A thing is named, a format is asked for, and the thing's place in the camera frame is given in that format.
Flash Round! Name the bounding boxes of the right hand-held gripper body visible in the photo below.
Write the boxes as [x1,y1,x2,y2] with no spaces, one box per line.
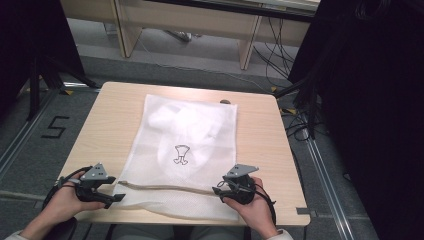
[223,163,260,205]

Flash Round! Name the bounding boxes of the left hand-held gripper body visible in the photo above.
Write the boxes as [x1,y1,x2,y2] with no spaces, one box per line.
[74,162,110,204]

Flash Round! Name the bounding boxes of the white mesh laundry bag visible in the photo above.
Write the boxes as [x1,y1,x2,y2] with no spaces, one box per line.
[111,93,240,222]

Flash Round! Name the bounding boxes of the person's left hand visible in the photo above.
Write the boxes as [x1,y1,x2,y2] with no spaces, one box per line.
[39,171,106,224]

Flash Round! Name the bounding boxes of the person's right hand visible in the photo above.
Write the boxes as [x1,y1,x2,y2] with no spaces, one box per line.
[222,176,278,239]

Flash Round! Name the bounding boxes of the person's grey trousers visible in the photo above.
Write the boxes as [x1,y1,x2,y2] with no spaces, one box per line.
[109,224,248,240]

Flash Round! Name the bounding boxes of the dark chair part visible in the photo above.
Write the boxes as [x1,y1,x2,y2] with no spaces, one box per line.
[42,216,80,240]

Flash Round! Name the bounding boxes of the white garment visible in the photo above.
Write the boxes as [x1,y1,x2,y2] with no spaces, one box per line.
[148,102,222,175]

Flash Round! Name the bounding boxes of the grey tape piece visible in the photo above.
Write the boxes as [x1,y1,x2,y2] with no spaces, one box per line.
[295,206,318,218]

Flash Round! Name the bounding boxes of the black metal stand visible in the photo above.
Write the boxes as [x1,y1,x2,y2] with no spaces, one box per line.
[25,55,102,122]
[274,75,322,140]

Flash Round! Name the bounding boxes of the black curtain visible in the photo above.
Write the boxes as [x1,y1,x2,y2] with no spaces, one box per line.
[287,0,424,240]
[0,0,86,119]

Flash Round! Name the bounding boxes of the grey power strip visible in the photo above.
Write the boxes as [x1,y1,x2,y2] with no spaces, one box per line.
[164,29,194,43]

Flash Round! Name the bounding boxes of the light wooden desk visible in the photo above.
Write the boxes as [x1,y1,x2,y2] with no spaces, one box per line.
[59,0,322,71]

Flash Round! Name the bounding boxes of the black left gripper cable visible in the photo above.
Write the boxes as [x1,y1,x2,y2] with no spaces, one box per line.
[42,165,94,210]

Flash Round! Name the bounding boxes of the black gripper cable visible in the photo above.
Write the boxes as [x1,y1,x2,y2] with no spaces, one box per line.
[253,182,278,227]
[42,165,94,210]

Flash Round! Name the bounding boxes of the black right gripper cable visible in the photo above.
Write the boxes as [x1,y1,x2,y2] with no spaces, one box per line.
[253,182,278,227]

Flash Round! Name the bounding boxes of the metal floor rail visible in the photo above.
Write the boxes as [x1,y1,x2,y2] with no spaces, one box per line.
[299,111,356,240]
[0,89,62,179]

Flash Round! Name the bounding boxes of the bundle of black cables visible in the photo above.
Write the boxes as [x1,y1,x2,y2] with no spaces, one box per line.
[252,16,296,88]

